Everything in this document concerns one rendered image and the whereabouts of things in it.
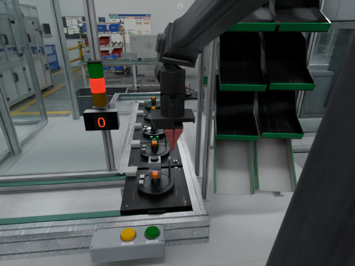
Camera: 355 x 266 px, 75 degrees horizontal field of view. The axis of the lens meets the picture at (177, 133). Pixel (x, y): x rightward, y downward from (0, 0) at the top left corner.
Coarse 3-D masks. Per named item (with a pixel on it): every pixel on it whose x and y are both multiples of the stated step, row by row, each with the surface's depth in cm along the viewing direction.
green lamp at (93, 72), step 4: (88, 64) 77; (92, 64) 77; (96, 64) 77; (100, 64) 78; (88, 68) 78; (92, 68) 77; (96, 68) 77; (100, 68) 78; (88, 72) 79; (92, 72) 78; (96, 72) 78; (100, 72) 79; (92, 76) 78; (96, 76) 78; (100, 76) 79
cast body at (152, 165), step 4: (152, 156) 83; (156, 156) 83; (148, 160) 83; (152, 160) 82; (156, 160) 82; (160, 160) 83; (148, 164) 81; (152, 164) 81; (156, 164) 82; (160, 164) 82; (148, 168) 82; (152, 168) 82; (156, 168) 82; (160, 168) 82; (160, 172) 82; (160, 176) 82
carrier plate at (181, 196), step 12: (168, 168) 99; (180, 168) 99; (132, 180) 91; (180, 180) 91; (132, 192) 84; (180, 192) 84; (132, 204) 78; (144, 204) 78; (156, 204) 78; (168, 204) 78; (180, 204) 78
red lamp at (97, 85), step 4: (92, 80) 79; (96, 80) 79; (100, 80) 80; (104, 80) 81; (92, 84) 80; (96, 84) 79; (100, 84) 80; (104, 84) 81; (92, 88) 80; (96, 88) 80; (100, 88) 80; (104, 88) 82; (92, 92) 81; (96, 92) 80; (100, 92) 81
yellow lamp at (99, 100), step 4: (104, 92) 82; (92, 96) 82; (96, 96) 81; (100, 96) 81; (104, 96) 82; (92, 100) 83; (96, 100) 82; (100, 100) 82; (104, 100) 83; (96, 104) 82; (100, 104) 82; (104, 104) 83
